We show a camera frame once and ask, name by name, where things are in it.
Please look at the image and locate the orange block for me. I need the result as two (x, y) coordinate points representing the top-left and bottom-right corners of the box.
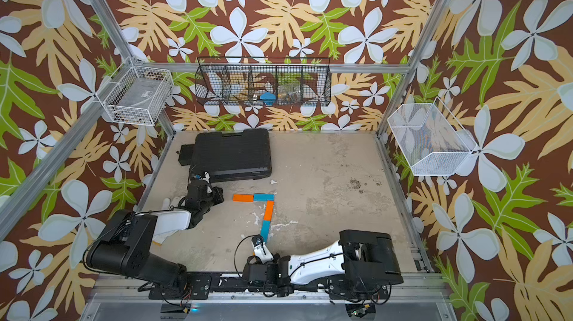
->
(232, 194), (255, 203)
(264, 201), (275, 222)

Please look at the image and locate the teal block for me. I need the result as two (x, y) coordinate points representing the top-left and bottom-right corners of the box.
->
(253, 194), (275, 202)
(261, 220), (271, 243)

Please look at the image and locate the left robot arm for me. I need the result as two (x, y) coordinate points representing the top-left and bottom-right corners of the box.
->
(83, 179), (225, 296)

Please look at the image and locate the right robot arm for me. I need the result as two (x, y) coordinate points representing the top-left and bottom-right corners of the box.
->
(237, 229), (404, 304)

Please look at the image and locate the black plastic tool case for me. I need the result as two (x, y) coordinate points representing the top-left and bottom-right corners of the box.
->
(178, 129), (272, 182)

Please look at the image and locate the white work glove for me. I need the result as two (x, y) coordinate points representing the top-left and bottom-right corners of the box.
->
(162, 197), (184, 211)

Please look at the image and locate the blue object in basket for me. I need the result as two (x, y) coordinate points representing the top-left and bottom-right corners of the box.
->
(260, 92), (277, 106)

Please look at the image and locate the white mesh basket right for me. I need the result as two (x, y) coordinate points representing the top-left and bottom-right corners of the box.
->
(387, 97), (477, 176)

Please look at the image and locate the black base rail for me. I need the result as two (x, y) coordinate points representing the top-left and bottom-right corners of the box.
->
(148, 273), (392, 303)

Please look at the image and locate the white wire basket left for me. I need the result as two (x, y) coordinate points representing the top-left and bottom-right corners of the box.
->
(99, 58), (174, 126)

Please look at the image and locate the black wire basket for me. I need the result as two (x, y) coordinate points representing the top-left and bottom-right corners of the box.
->
(193, 56), (332, 107)

